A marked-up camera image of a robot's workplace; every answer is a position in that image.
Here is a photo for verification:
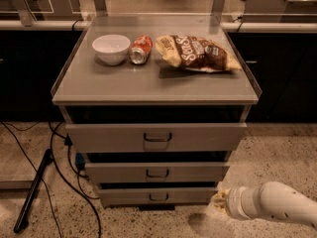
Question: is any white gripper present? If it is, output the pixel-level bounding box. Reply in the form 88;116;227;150
210;186;254;220

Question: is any grey bottom drawer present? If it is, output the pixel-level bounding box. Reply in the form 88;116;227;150
99;187;217;207

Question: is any grey drawer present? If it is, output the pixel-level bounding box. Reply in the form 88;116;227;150
85;162;229;183
99;187;217;207
66;123;247;153

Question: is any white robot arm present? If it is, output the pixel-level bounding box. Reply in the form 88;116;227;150
211;181;317;230

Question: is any grey top drawer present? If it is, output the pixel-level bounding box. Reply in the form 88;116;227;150
66;123;247;153

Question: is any grey drawer cabinet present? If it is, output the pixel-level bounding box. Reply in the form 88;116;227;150
51;14;263;212

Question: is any grey middle drawer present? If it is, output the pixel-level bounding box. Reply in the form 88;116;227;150
85;162;229;183

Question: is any brown yellow chip bag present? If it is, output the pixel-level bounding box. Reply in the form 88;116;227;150
156;35;242;73

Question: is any orange soda can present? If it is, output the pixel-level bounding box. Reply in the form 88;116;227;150
129;35;153;64

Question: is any white ceramic bowl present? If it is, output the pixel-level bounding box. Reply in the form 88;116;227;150
92;35;131;65

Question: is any black power strip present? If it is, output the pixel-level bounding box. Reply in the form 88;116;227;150
14;149;52;233

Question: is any clear acrylic barrier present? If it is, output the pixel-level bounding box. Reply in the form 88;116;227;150
0;0;317;22

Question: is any black floor cable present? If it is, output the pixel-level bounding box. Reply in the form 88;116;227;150
0;120;103;238

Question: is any white horizontal rail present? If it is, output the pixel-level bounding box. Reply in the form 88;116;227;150
0;21;317;34

